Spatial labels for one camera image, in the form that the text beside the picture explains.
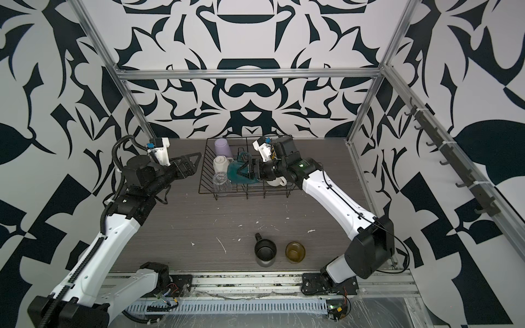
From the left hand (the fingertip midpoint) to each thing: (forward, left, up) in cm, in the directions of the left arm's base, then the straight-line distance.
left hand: (190, 152), depth 72 cm
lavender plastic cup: (+20, -6, -19) cm, 28 cm away
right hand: (-5, -18, -4) cm, 19 cm away
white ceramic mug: (+10, -7, -20) cm, 23 cm away
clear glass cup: (+1, -7, -24) cm, 25 cm away
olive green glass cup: (-26, -37, -32) cm, 55 cm away
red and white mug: (+5, -33, -28) cm, 44 cm away
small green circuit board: (-44, -49, -33) cm, 74 cm away
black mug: (-24, -25, -33) cm, 48 cm away
